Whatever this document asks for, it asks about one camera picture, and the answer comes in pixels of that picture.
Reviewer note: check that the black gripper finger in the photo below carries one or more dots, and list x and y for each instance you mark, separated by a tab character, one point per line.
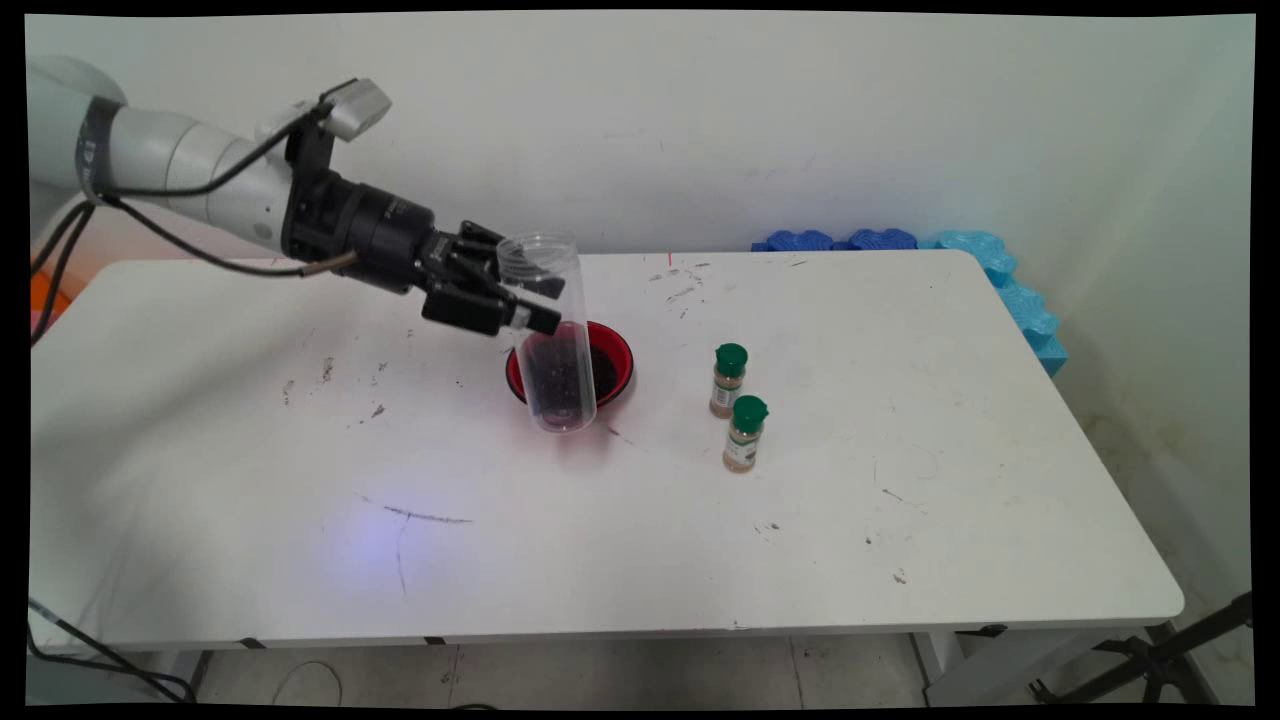
478	250
465	305

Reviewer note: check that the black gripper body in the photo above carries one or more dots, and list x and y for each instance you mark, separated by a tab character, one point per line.
370	230

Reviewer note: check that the pink box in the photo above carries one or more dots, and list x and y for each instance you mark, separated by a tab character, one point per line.
38	325

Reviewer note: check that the white table leg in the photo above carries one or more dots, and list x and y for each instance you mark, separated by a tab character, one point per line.
175	675
940	665

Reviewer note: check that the light blue foam tiles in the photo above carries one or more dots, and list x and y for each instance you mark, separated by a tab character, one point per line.
1020	300

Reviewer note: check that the orange box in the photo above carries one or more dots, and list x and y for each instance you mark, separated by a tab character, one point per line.
48	295

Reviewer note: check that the spice bottle green cap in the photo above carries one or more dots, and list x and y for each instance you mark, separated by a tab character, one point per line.
728	385
745	440

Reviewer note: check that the black tripod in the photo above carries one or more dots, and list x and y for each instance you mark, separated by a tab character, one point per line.
1160	660

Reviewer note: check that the red bowl black rim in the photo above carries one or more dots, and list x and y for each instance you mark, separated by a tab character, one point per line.
618	350

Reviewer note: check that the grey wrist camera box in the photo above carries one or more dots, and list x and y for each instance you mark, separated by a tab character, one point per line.
358	108

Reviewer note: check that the black seeds pile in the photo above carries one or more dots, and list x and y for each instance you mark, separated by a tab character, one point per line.
606	366

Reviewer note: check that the dark blue foam tile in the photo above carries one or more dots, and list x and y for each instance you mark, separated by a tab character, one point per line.
882	239
798	241

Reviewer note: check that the clear plastic jar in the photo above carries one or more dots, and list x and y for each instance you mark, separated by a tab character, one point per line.
560	400

